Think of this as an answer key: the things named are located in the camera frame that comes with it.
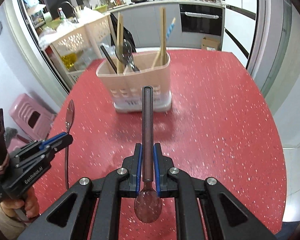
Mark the cream perforated storage rack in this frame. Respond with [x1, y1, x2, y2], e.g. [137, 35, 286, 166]
[39, 12, 112, 88]

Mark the slim black spoon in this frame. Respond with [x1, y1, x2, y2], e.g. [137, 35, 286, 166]
[134, 86, 162, 224]

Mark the person's left hand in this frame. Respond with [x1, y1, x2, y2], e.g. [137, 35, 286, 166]
[0, 187, 39, 220]

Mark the thin wooden chopstick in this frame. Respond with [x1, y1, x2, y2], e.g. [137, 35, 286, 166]
[151, 51, 161, 68]

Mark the long wooden chopstick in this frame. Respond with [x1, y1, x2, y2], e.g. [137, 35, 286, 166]
[116, 12, 123, 74]

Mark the black handled clear spoon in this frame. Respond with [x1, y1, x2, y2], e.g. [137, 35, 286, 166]
[64, 99, 76, 190]

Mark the black utensil in holder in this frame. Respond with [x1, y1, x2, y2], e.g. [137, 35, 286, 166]
[100, 45, 117, 74]

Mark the clear spoon in holder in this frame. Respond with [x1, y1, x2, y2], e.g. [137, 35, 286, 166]
[115, 40, 140, 72]

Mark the black built-in oven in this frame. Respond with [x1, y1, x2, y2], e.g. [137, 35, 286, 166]
[179, 4, 223, 36]

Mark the cardboard box on floor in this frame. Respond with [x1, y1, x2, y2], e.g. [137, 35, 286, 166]
[201, 37, 220, 51]

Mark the wooden chopstick in holder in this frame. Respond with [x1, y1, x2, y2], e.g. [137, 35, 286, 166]
[160, 7, 167, 66]

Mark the blue patterned chopstick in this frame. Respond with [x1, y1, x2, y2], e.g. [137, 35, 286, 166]
[166, 17, 176, 41]

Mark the pink plastic stool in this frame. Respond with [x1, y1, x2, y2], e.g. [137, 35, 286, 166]
[8, 94, 56, 141]

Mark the beige utensil holder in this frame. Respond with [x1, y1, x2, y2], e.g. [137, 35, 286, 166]
[96, 51, 172, 113]

